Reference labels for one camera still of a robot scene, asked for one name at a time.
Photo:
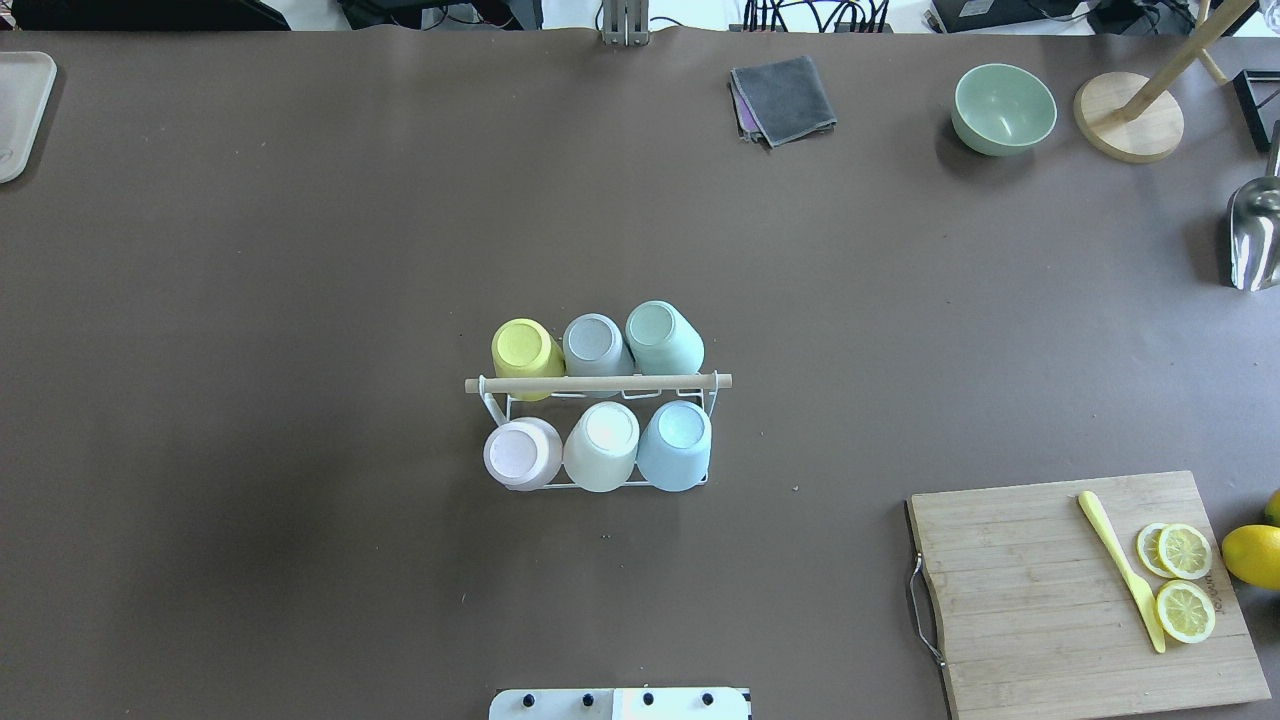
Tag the green cup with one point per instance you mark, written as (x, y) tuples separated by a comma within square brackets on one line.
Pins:
[(663, 341)]

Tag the pink cup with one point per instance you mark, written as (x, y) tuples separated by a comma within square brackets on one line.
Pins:
[(523, 454)]

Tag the grey cup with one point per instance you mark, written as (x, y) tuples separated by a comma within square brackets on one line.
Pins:
[(593, 346)]

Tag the light blue cup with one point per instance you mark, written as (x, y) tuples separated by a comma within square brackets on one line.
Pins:
[(674, 452)]

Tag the cream white cup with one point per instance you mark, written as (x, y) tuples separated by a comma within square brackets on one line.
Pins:
[(600, 453)]

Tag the yellow cup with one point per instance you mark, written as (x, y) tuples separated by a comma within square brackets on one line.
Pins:
[(523, 348)]

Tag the pink cloth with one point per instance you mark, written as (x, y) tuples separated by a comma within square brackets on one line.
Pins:
[(748, 128)]

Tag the grey cloth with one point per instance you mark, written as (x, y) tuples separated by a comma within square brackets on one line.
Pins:
[(787, 98)]

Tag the green bowl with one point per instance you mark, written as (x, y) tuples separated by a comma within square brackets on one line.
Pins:
[(1000, 110)]

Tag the wooden cutting board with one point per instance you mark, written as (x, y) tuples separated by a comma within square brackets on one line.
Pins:
[(1033, 619)]

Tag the wooden mug tree stand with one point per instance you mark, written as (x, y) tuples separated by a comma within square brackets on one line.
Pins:
[(1135, 119)]

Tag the yellow plastic knife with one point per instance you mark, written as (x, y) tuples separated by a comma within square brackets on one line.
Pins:
[(1139, 589)]

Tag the metal scoop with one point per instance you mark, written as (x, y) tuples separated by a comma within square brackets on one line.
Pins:
[(1254, 228)]

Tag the yellow lemon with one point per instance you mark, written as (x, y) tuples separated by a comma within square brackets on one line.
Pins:
[(1271, 511), (1251, 554)]

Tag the beige tray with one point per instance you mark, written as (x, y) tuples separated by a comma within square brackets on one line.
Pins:
[(27, 79)]

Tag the white wire cup rack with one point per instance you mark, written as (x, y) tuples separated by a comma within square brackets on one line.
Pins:
[(642, 394)]

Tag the aluminium frame post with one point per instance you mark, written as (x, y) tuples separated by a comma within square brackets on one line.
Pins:
[(625, 23)]

